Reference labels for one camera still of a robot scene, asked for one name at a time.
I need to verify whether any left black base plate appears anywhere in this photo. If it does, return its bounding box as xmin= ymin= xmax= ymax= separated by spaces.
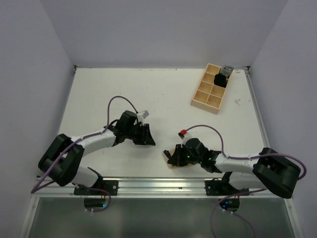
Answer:
xmin=74 ymin=180 xmax=119 ymax=196

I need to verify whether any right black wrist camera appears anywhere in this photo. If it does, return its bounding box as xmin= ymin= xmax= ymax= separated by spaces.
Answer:
xmin=178 ymin=129 xmax=209 ymax=161

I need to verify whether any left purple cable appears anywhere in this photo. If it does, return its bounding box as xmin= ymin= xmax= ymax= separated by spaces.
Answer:
xmin=30 ymin=96 xmax=139 ymax=213

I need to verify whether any rolled black garment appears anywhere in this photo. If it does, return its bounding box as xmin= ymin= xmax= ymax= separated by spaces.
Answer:
xmin=214 ymin=73 xmax=227 ymax=88

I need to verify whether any aluminium rail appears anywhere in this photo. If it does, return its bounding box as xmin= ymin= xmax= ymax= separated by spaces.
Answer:
xmin=245 ymin=66 xmax=280 ymax=178
xmin=31 ymin=176 xmax=294 ymax=199

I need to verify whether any aluminium right side rail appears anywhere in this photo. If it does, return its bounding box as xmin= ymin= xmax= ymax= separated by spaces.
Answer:
xmin=245 ymin=66 xmax=280 ymax=178

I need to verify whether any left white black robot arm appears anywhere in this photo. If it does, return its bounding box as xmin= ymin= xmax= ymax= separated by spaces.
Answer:
xmin=38 ymin=122 xmax=156 ymax=195

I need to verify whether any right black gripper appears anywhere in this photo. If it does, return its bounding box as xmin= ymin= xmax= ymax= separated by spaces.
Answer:
xmin=167 ymin=143 xmax=202 ymax=166

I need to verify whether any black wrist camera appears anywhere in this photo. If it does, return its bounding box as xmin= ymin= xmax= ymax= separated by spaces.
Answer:
xmin=116 ymin=110 xmax=149 ymax=130
xmin=178 ymin=129 xmax=209 ymax=161

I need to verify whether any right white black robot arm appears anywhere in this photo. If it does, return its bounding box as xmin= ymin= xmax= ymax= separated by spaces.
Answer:
xmin=163 ymin=138 xmax=301 ymax=199

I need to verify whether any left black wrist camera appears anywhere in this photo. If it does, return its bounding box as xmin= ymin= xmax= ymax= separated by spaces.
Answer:
xmin=116 ymin=110 xmax=149 ymax=130

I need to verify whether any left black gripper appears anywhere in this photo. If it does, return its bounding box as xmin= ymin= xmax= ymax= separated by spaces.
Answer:
xmin=125 ymin=122 xmax=155 ymax=145

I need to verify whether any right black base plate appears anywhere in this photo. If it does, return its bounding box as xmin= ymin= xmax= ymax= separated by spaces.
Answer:
xmin=205 ymin=179 xmax=249 ymax=196

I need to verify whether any wooden compartment organizer box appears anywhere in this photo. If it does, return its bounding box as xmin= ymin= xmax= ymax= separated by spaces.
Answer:
xmin=191 ymin=63 xmax=232 ymax=114

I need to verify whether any beige underwear with navy trim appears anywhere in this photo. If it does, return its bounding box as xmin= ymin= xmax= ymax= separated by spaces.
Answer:
xmin=163 ymin=149 xmax=195 ymax=170

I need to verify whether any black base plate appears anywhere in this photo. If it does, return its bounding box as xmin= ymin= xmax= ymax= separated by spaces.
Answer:
xmin=74 ymin=180 xmax=119 ymax=196
xmin=205 ymin=179 xmax=249 ymax=196

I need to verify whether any aluminium front rail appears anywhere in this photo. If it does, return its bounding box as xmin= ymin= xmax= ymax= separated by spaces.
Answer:
xmin=31 ymin=176 xmax=294 ymax=199

